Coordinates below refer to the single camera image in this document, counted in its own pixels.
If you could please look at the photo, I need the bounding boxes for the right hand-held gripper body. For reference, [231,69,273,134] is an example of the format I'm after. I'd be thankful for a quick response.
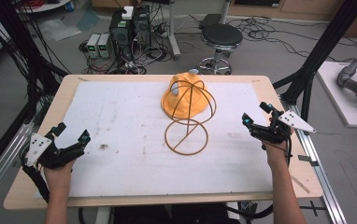
[250,109,318,145]

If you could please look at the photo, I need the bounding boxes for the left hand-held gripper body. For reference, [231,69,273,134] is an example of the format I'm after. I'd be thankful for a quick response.
[25,133,86,170]

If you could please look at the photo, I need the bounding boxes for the yellow hat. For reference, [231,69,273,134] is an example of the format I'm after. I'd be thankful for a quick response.
[160,68,211,120]

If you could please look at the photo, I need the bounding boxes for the brown wire hat stand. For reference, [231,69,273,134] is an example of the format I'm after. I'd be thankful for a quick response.
[164,79,218,157]

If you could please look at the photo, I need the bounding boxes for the person's right hand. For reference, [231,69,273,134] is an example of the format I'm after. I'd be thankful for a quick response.
[261,128,294,171]

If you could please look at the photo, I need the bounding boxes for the person's left hand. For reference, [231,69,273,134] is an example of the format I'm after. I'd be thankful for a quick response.
[43,158,77,191]

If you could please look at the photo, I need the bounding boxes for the white floor board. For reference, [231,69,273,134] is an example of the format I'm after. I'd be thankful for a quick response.
[316,60,357,130]

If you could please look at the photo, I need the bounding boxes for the white table mat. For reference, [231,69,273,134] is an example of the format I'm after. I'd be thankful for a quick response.
[35,80,275,199]

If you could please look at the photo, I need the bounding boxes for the black round stool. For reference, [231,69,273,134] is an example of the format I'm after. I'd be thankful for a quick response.
[196,22,244,76]

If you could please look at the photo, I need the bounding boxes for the grey power supply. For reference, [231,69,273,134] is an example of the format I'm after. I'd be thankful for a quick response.
[86,33,102,59]
[97,33,111,59]

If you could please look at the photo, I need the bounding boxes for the wooden table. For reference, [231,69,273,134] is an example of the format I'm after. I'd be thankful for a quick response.
[3,73,324,210]

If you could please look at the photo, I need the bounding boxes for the clear plastic sheet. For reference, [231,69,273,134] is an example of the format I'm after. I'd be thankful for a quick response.
[38,18,82,42]

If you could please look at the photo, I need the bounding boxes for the black computer tower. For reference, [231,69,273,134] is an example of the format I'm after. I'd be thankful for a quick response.
[132,5,152,49]
[108,9,135,63]

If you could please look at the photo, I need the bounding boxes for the blue sheet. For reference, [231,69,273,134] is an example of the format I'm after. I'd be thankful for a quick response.
[76,9,102,32]

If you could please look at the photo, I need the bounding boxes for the grey metal stand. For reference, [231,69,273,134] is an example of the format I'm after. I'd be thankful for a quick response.
[166,0,181,61]

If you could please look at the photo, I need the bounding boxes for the white round table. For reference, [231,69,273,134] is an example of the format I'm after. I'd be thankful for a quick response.
[15,0,72,14]

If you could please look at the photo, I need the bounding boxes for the white box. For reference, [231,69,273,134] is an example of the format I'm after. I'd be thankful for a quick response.
[121,6,135,21]

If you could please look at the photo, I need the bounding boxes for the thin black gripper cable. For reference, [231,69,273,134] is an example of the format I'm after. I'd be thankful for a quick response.
[286,135,294,166]

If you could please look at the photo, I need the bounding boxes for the black sleeved gripper cable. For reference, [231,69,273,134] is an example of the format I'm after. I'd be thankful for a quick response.
[20,148,51,203]

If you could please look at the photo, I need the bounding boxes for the metal bracket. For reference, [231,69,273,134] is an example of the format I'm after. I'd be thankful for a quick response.
[297,153,320,167]

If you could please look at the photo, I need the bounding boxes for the aluminium rail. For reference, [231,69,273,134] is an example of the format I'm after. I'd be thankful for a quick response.
[282,103,349,224]
[0,123,34,208]

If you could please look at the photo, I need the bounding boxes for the black floor cables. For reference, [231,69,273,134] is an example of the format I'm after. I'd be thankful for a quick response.
[227,16,357,64]

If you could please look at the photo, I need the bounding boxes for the black frame post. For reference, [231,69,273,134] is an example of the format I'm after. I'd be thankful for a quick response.
[272,0,357,123]
[0,0,70,105]

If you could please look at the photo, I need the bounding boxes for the black cable under table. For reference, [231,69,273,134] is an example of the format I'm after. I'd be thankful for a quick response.
[225,203,275,219]

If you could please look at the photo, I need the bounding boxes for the tangled cables by computers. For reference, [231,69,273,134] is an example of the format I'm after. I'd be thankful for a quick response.
[79,18,176,76]

